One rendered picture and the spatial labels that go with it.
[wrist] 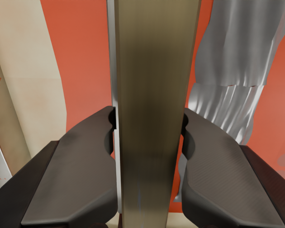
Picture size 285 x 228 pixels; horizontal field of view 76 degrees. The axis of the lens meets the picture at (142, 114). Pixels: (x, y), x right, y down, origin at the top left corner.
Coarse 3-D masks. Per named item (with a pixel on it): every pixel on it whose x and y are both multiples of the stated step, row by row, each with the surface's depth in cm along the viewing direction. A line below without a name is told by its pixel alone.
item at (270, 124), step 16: (64, 80) 18; (80, 80) 18; (96, 80) 18; (64, 96) 19; (80, 96) 19; (96, 96) 19; (272, 96) 19; (80, 112) 20; (256, 112) 20; (272, 112) 20; (256, 128) 20; (272, 128) 20; (256, 144) 22; (272, 144) 22; (176, 160) 23; (272, 160) 23; (176, 176) 24; (176, 192) 26; (176, 208) 27
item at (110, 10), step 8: (112, 0) 11; (112, 8) 11; (112, 16) 12; (112, 24) 12; (112, 32) 12; (112, 40) 12; (112, 48) 13; (112, 56) 13; (112, 64) 13; (112, 72) 13; (112, 80) 14; (112, 88) 14; (112, 96) 14; (112, 104) 15; (120, 184) 19; (120, 192) 20; (120, 200) 20; (120, 208) 21
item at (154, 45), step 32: (128, 0) 6; (160, 0) 6; (192, 0) 6; (128, 32) 6; (160, 32) 6; (192, 32) 6; (128, 64) 7; (160, 64) 7; (128, 96) 7; (160, 96) 7; (128, 128) 8; (160, 128) 8; (128, 160) 9; (160, 160) 9; (128, 192) 10; (160, 192) 10; (128, 224) 12; (160, 224) 11
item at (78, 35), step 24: (48, 0) 15; (72, 0) 15; (96, 0) 15; (48, 24) 16; (72, 24) 16; (96, 24) 16; (72, 48) 16; (96, 48) 16; (72, 72) 17; (96, 72) 17; (192, 72) 17
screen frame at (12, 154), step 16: (0, 80) 17; (0, 96) 17; (0, 112) 17; (0, 128) 17; (16, 128) 20; (0, 144) 17; (16, 144) 20; (0, 160) 18; (16, 160) 20; (0, 176) 19
